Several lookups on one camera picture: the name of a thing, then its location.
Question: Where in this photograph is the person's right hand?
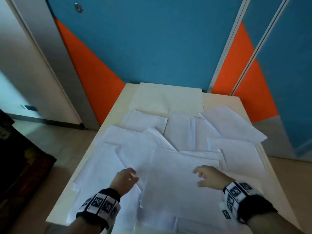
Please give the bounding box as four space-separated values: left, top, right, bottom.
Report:
192 165 234 191

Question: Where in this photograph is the person's left hand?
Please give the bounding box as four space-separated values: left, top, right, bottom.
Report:
109 168 139 197

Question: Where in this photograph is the person's right forearm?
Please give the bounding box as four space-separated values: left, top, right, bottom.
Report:
246 211 305 234

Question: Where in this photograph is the person's left forearm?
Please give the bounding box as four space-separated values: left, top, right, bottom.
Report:
61 216 108 234

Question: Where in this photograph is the pile of white paper sheets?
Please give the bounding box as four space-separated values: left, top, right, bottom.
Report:
67 106 268 234

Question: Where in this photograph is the black left wristband with markers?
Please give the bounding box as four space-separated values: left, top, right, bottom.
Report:
76 188 121 230

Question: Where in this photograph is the black wristband with markers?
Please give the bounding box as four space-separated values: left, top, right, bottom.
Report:
76 188 121 230
219 181 278 224

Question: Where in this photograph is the black right wristband with markers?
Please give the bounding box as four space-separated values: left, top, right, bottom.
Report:
219 181 278 224

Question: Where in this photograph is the black baseboard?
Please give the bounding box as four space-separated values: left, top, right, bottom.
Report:
7 113 85 130

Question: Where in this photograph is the dark cloth covered furniture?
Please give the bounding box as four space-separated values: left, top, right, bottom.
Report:
0 109 57 232

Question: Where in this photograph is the aluminium partition strip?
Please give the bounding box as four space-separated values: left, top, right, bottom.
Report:
207 0 252 93
230 0 292 96

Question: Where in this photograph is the grey metal door frame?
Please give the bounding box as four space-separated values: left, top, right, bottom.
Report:
5 0 100 131

